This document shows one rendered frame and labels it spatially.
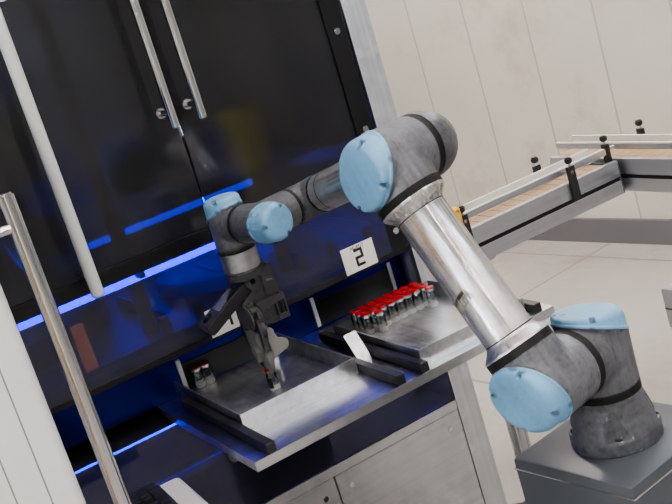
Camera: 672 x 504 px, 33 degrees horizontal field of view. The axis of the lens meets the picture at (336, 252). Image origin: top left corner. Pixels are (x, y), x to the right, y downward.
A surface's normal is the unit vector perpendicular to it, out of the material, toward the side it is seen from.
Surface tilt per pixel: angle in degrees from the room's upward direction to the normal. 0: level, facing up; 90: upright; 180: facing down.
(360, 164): 83
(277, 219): 90
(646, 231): 90
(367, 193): 83
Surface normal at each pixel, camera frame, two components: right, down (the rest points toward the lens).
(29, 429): 0.44, 0.11
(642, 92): -0.75, 0.38
